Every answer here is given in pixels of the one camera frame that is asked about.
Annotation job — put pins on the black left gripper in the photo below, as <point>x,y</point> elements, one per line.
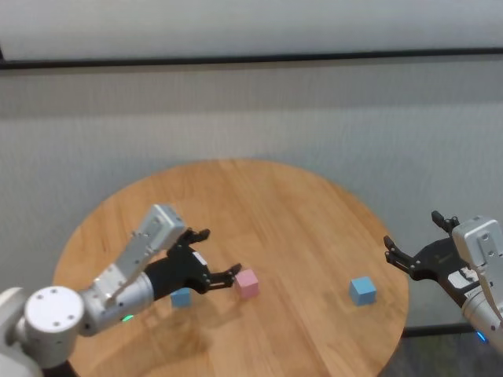
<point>181,267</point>

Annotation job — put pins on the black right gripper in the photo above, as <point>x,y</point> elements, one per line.
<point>440,261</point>

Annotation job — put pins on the pink wooden cube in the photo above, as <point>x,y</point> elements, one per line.
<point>247,282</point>

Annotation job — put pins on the blue wooden cube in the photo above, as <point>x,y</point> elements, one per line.
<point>181,297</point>
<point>362,290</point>

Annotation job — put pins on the black floor bar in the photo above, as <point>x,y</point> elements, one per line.
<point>436,330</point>

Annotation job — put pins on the black wall baseboard strip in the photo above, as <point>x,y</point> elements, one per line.
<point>251,59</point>

